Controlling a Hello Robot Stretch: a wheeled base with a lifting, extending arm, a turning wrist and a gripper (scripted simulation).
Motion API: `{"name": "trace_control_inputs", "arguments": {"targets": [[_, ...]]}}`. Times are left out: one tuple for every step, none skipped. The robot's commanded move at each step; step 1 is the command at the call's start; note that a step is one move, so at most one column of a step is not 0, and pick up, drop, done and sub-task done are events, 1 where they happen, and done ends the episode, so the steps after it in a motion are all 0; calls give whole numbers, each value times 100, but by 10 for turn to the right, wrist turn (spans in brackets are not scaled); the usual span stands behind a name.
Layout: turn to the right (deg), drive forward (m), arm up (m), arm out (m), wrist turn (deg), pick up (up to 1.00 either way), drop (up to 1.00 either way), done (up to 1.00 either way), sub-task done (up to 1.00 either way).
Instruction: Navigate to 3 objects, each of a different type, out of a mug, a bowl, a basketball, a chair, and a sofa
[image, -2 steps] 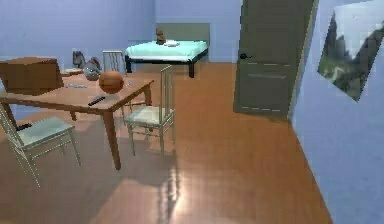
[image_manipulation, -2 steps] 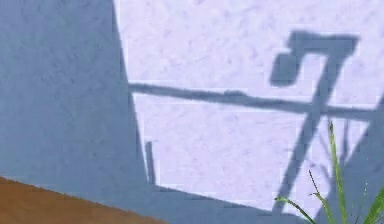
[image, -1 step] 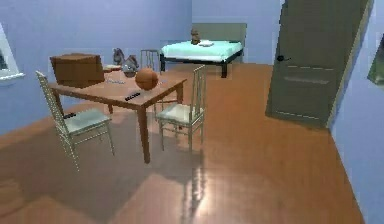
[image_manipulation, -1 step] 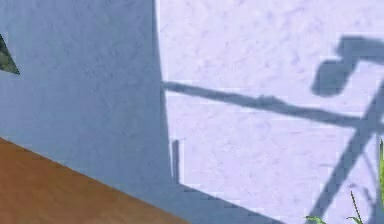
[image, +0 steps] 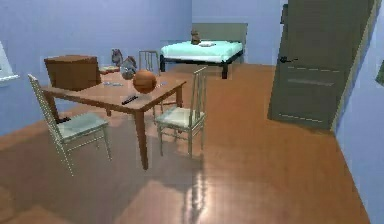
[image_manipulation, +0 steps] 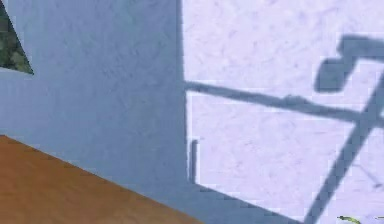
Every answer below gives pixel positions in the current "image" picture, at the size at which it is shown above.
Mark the pale wooden chair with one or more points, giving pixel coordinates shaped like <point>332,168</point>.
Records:
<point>181,116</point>
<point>75,126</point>
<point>149,59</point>

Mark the orange basketball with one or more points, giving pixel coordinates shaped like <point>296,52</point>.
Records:
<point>144,81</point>

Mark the bed with turquoise cover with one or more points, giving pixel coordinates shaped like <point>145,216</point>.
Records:
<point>203,50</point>

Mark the black remote control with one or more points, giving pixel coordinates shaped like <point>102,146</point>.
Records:
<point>129,99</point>

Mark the brown teddy bear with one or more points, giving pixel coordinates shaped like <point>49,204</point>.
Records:
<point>195,37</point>

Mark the grey glass vase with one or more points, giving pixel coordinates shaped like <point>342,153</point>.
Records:
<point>128,69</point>

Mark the grey flat item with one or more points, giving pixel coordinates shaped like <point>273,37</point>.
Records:
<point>112,84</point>

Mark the grey statue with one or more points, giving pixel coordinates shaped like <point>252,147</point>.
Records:
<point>117,57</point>

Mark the green book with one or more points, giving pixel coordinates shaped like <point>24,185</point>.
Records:
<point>109,69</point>

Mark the brown wooden table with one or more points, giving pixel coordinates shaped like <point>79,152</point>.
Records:
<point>100,95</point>

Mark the brown cardboard box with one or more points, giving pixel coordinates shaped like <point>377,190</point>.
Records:
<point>72,72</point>

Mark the dark green room door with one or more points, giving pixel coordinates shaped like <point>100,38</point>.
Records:
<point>316,63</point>

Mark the green framed picture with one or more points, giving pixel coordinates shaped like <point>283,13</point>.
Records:
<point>380,72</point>

